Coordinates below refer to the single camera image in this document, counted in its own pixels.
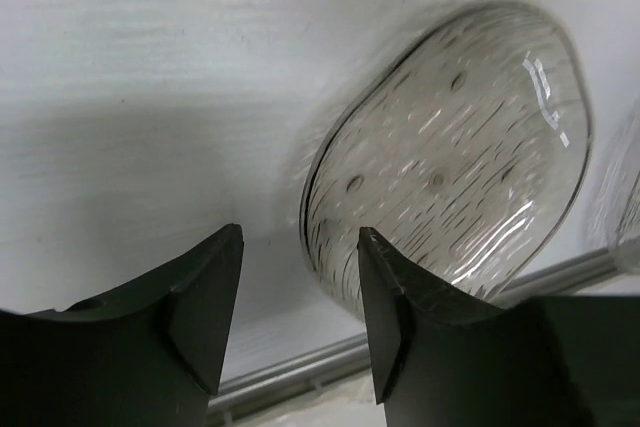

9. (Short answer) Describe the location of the clear iridescent square plate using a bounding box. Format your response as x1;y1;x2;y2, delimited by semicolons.
299;0;594;319

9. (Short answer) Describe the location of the clear textured glass plate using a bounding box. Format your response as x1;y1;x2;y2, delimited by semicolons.
586;103;639;275

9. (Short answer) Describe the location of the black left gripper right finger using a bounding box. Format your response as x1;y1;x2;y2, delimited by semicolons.
358;227;639;426

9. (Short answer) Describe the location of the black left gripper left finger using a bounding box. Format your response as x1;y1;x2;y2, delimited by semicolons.
1;224;244;426

